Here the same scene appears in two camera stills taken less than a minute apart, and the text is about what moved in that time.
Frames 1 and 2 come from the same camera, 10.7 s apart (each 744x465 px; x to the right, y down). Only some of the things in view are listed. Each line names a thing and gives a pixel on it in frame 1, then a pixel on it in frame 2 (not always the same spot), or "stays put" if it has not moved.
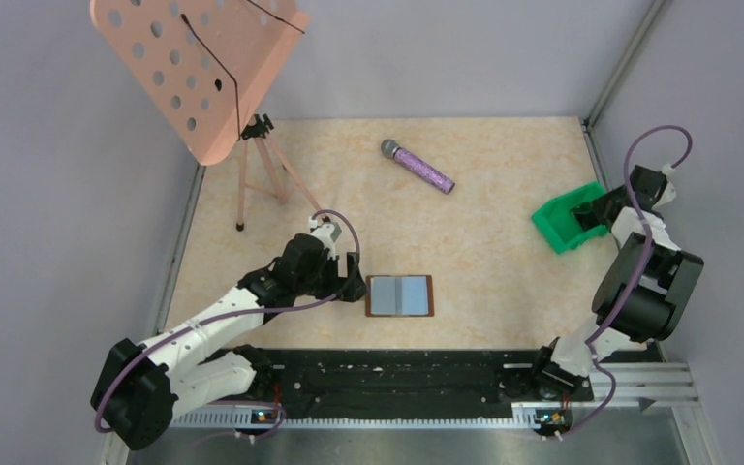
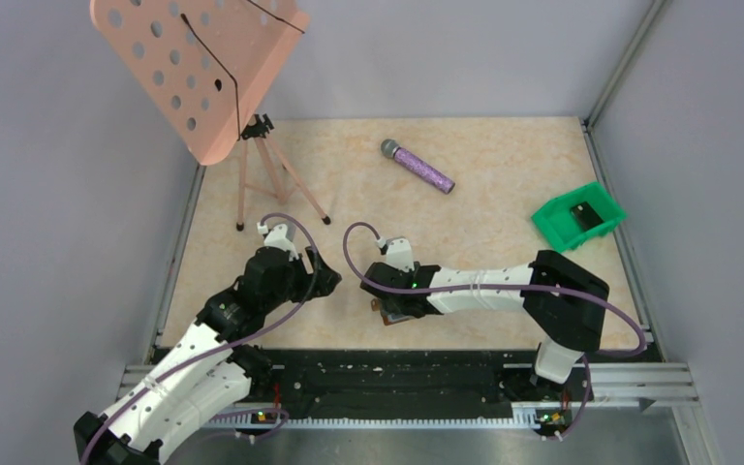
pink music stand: [203, 71] stays put
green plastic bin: [560, 226] stays put
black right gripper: [598, 204] -> [391, 307]
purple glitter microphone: [418, 166] stays put
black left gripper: [354, 287] -> [319, 283]
